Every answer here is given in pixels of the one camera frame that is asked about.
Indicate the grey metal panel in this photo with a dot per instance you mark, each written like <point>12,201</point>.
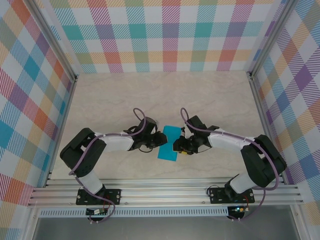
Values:
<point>162,228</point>

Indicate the aluminium table side rail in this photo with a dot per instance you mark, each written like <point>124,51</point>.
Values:
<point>262,112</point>
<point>66,112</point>

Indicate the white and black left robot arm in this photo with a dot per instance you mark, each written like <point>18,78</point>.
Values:
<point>117,142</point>

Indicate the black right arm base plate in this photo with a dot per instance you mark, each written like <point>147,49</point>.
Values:
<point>217,196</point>

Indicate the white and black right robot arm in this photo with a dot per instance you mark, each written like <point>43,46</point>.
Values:
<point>225,141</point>

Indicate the blue paper sheet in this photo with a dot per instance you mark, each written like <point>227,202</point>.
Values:
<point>168,152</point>

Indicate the aluminium slotted mounting rail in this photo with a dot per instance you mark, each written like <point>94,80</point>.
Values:
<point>162,190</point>

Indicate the aluminium frame post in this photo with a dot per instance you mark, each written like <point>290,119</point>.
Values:
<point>56,37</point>
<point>268,37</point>

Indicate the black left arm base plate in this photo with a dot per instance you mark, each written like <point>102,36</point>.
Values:
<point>113,196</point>

